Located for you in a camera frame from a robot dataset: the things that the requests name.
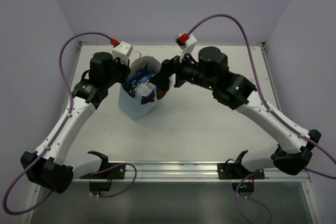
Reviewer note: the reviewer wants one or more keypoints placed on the aluminium front rail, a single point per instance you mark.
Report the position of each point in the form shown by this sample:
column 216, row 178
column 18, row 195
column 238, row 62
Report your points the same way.
column 194, row 172

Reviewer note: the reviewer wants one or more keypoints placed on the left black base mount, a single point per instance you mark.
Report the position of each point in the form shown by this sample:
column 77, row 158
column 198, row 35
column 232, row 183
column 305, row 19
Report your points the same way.
column 95, row 190

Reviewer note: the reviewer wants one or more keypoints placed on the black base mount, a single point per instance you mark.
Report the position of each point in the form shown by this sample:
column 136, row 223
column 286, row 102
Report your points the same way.
column 244, row 187
column 95, row 190

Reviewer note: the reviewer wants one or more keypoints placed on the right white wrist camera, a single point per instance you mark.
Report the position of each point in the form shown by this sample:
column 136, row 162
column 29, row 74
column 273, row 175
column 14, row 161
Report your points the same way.
column 186, row 42

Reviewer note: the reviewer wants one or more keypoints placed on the light blue paper bag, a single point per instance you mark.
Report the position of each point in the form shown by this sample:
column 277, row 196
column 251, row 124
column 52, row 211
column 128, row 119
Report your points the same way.
column 127, row 103

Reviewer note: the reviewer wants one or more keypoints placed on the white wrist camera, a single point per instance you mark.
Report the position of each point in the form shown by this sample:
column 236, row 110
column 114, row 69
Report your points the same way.
column 122, row 50
column 186, row 42

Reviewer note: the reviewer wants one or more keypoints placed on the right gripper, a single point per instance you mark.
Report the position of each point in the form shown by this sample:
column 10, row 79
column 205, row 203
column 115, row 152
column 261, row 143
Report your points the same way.
column 170, row 67

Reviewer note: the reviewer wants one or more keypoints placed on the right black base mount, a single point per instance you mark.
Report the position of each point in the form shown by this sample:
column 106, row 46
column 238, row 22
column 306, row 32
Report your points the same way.
column 244, row 187

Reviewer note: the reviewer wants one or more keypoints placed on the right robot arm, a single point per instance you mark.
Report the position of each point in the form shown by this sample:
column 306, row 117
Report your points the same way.
column 293, row 151

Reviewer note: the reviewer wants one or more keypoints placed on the navy sweet chilli crisp bag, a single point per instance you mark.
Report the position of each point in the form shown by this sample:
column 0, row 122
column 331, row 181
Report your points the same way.
column 141, row 76

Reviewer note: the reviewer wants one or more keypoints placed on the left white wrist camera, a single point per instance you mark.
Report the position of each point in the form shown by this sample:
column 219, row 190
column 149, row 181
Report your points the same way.
column 122, row 50

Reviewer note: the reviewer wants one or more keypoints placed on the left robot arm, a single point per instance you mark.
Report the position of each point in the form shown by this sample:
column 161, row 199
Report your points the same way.
column 47, row 165

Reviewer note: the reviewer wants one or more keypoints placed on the blue white snack bag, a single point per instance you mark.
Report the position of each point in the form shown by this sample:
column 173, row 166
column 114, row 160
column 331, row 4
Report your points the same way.
column 145, row 93

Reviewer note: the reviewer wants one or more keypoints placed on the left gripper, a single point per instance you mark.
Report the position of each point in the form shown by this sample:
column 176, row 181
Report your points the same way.
column 124, row 71

